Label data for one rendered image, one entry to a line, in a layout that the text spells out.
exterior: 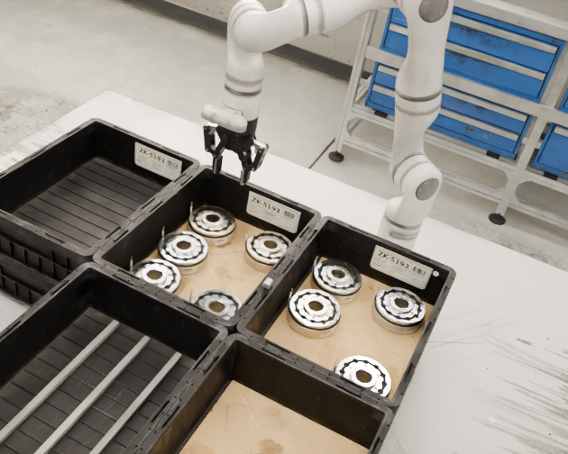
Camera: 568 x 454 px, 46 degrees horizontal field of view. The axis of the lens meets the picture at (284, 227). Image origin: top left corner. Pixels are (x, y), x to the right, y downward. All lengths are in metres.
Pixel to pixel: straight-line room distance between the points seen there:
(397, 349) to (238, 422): 0.36
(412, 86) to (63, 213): 0.78
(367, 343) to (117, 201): 0.64
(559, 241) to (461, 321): 1.78
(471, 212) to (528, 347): 1.72
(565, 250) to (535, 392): 1.81
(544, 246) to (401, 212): 1.84
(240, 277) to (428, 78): 0.54
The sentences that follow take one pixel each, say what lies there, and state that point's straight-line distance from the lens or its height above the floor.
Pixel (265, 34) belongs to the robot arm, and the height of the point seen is 1.32.
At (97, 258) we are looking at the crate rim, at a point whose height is 0.93.
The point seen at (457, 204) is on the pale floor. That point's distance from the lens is 3.34.
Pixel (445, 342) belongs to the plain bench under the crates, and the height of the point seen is 0.70.
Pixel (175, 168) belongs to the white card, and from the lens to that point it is 1.57.
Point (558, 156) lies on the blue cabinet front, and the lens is 3.15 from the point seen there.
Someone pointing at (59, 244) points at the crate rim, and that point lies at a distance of 1.30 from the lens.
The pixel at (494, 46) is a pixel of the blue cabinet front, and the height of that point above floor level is 0.78.
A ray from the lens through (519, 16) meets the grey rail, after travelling 2.94.
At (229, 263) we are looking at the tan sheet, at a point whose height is 0.83.
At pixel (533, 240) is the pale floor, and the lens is 3.31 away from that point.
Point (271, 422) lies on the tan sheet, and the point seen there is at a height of 0.83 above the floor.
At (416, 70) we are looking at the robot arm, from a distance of 1.33.
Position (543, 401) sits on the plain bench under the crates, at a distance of 1.58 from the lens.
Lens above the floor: 1.78
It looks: 38 degrees down
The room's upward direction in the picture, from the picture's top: 12 degrees clockwise
